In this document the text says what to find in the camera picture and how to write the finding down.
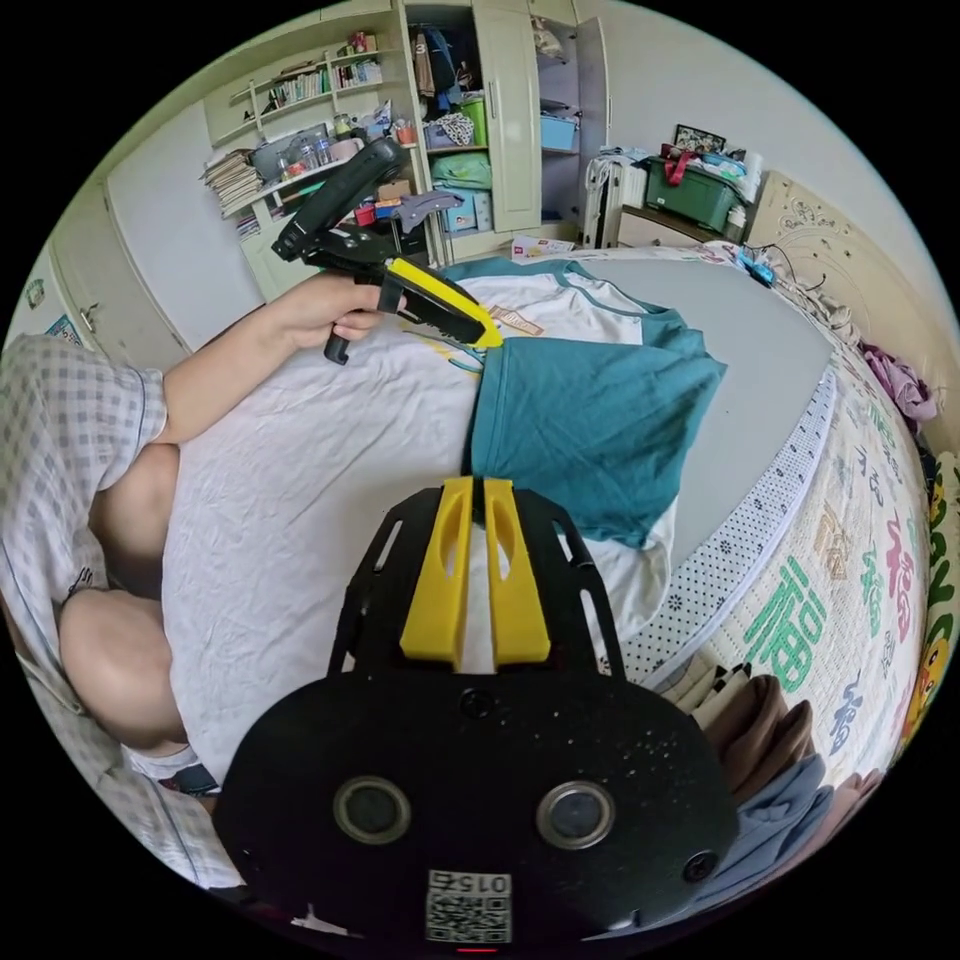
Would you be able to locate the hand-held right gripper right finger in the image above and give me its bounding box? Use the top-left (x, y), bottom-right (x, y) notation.
top-left (483, 477), bottom-right (555, 669)

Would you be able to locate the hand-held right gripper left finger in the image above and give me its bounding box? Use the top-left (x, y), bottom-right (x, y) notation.
top-left (399, 476), bottom-right (476, 671)

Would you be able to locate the white shirt with teal sleeves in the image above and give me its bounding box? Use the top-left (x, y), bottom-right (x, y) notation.
top-left (161, 254), bottom-right (729, 785)

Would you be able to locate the person's left forearm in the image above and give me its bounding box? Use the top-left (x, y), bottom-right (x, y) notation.
top-left (157, 303), bottom-right (286, 448)

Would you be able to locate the person's left hand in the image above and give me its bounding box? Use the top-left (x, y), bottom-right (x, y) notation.
top-left (262, 278), bottom-right (408, 352)

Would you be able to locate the white orange carton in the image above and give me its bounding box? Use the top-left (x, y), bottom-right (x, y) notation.
top-left (509, 233), bottom-right (576, 262)

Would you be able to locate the cream bookshelf with desk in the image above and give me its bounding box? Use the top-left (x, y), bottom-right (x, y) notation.
top-left (198, 29), bottom-right (438, 301)

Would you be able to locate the cream wardrobe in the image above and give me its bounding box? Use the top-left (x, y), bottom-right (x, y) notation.
top-left (397, 0), bottom-right (613, 260)

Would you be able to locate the cream nightstand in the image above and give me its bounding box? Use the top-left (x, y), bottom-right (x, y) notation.
top-left (616, 202), bottom-right (744, 250)

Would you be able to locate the cream door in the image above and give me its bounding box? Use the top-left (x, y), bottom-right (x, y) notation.
top-left (44, 179), bottom-right (193, 369)

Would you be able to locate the green storage box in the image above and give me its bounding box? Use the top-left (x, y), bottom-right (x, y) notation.
top-left (644, 152), bottom-right (753, 234)

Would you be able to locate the pile of clothes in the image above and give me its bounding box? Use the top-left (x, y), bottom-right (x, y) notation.
top-left (671, 659), bottom-right (886, 905)

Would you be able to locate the small blue device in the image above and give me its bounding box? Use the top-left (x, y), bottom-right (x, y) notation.
top-left (737, 245), bottom-right (781, 288)

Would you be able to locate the person's body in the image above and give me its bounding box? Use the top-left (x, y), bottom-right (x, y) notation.
top-left (0, 333), bottom-right (249, 890)

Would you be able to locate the bed with grey sheet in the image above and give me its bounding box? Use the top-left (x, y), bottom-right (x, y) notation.
top-left (442, 170), bottom-right (960, 774)

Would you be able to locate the yellow green printed quilt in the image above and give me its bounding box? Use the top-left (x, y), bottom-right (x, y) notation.
top-left (896, 449), bottom-right (960, 751)

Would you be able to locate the purple garment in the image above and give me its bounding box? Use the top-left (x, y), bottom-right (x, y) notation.
top-left (858, 341), bottom-right (939, 436)

